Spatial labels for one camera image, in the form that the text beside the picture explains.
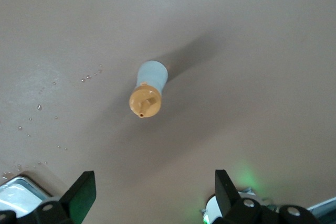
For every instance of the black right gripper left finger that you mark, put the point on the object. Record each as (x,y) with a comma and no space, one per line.
(78,197)

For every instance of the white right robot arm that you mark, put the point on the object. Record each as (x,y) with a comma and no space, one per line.
(211,205)

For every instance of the silver digital kitchen scale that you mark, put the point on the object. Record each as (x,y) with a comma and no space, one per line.
(15,195)

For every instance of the translucent squeeze bottle orange cap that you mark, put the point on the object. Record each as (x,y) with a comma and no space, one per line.
(153,74)

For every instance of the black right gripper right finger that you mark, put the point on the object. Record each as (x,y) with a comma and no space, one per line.
(225,197)

